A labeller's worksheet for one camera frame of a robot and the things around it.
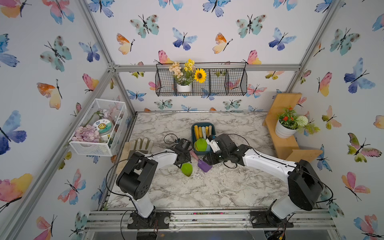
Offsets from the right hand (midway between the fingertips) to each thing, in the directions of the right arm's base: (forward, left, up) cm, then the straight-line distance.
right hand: (207, 157), depth 83 cm
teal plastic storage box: (+27, -4, -7) cm, 29 cm away
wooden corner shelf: (+12, -49, -6) cm, 50 cm away
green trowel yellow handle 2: (-2, +12, -12) cm, 17 cm away
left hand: (+6, +12, -11) cm, 17 cm away
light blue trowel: (+22, +2, -6) cm, 23 cm away
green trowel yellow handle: (+12, +3, -7) cm, 14 cm away
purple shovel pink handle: (+1, +3, -12) cm, 13 cm away
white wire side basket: (+14, +48, +19) cm, 54 cm away
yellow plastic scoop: (+23, +5, -7) cm, 24 cm away
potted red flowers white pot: (+19, -45, +9) cm, 50 cm away
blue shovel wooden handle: (+25, -2, -7) cm, 26 cm away
